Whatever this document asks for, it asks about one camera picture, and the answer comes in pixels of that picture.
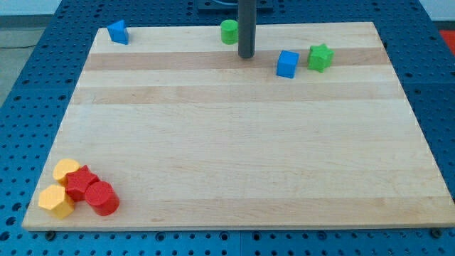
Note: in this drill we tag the light wooden board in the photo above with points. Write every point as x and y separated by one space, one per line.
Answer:
192 137

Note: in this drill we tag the red cylinder block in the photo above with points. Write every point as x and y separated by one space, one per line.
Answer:
102 198

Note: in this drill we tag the blue triangular prism block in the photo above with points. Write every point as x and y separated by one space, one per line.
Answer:
118 32

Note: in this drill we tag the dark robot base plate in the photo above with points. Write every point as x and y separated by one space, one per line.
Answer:
231 6

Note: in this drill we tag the green star block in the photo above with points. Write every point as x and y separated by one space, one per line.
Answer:
320 57

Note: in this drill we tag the blue cube block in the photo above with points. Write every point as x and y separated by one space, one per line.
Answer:
287 63

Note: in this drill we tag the yellow hexagon block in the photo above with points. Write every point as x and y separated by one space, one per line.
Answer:
56 202

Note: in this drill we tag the red star block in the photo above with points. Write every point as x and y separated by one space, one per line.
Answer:
79 181

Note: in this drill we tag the yellow cylinder block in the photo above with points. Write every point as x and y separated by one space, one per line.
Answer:
64 167

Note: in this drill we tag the red object at right edge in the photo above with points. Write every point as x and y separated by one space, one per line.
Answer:
449 39

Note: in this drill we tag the green cylinder block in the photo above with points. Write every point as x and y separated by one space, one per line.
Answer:
229 31

